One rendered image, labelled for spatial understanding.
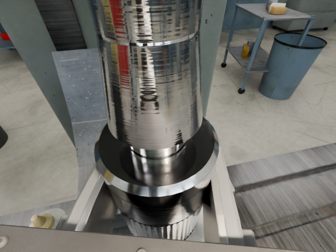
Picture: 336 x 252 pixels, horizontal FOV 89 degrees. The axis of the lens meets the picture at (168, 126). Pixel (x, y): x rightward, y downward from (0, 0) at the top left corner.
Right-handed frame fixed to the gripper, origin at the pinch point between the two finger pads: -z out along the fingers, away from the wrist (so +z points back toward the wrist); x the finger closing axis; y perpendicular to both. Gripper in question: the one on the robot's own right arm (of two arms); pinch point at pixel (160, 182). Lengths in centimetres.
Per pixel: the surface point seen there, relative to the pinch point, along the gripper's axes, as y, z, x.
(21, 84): 111, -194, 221
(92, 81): 10.7, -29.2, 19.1
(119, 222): 11.9, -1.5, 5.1
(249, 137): 112, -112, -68
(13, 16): -1.9, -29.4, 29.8
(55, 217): 12.0, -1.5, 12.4
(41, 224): 10.8, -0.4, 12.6
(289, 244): 20.8, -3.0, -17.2
